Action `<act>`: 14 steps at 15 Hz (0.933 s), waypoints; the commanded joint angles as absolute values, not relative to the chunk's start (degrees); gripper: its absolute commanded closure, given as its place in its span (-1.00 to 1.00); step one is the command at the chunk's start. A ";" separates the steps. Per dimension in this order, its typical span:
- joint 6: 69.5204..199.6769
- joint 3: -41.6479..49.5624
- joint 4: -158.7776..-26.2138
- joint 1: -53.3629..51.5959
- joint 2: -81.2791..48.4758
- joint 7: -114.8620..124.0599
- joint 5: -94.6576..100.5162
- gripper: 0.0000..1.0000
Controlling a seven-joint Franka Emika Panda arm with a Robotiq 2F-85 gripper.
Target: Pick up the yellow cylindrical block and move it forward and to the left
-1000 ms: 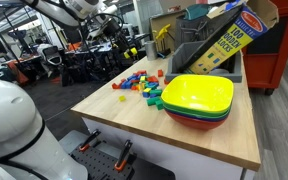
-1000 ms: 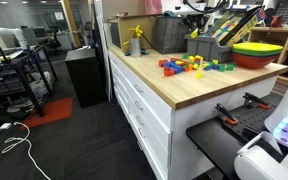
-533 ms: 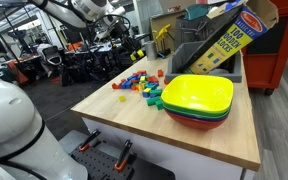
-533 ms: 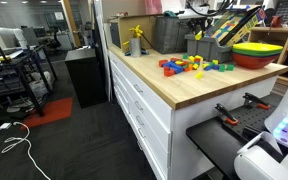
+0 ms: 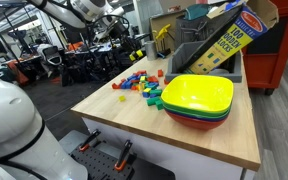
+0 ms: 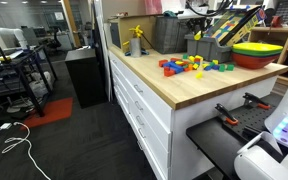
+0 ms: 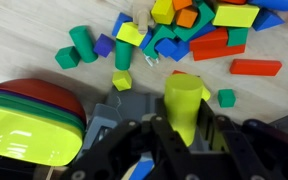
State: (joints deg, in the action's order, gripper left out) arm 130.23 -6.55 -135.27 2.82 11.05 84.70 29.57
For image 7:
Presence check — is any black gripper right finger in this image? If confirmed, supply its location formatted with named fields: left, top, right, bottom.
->
left=190, top=99, right=288, bottom=180

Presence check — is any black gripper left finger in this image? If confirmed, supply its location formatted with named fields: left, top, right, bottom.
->
left=62, top=114, right=198, bottom=180

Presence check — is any yellow wooden cylinder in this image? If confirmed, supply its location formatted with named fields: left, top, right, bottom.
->
left=163, top=73, right=205, bottom=148

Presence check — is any red long wooden block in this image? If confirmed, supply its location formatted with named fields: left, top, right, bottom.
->
left=192, top=44, right=247, bottom=62
left=229, top=58, right=283, bottom=77

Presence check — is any green wooden arch block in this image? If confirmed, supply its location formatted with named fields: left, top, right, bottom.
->
left=173, top=2, right=216, bottom=43
left=142, top=24, right=177, bottom=60

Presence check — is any yellow rectangular wooden block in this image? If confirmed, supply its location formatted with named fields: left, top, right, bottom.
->
left=116, top=21, right=147, bottom=47

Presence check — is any orange wooden block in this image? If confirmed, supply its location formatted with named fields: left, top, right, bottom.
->
left=172, top=0, right=193, bottom=11
left=174, top=7, right=199, bottom=29

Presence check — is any natural wooden peg block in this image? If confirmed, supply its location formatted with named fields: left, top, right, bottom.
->
left=132, top=0, right=157, bottom=35

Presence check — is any blue wooden triangle block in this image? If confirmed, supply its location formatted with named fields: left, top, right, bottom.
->
left=252, top=8, right=286, bottom=32

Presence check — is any yellow square wooden block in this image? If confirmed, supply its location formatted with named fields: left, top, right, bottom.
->
left=150, top=0, right=177, bottom=25

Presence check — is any yellow long wooden block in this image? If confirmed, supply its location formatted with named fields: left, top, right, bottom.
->
left=212, top=3, right=261, bottom=28

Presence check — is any small green wooden cube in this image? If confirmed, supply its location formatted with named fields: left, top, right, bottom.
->
left=217, top=88, right=237, bottom=109

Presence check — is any yellow wooden cube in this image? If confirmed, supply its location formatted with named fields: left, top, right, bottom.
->
left=111, top=69, right=133, bottom=92

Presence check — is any green wooden cylinder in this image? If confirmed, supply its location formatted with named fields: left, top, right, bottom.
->
left=68, top=25, right=99, bottom=64
left=114, top=39, right=134, bottom=71

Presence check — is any purple blue wooden cube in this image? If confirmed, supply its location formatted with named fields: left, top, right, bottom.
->
left=93, top=33, right=116, bottom=58

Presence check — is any green plastic bowl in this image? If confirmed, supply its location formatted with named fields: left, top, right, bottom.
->
left=0, top=94, right=86, bottom=134

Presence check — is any blue plastic bowl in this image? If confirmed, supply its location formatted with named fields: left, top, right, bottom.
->
left=0, top=88, right=86, bottom=124

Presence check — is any blue wooden cylinder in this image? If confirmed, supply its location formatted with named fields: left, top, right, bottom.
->
left=247, top=0, right=288, bottom=12

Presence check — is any small silver wire clip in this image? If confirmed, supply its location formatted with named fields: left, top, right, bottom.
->
left=143, top=54, right=160, bottom=67

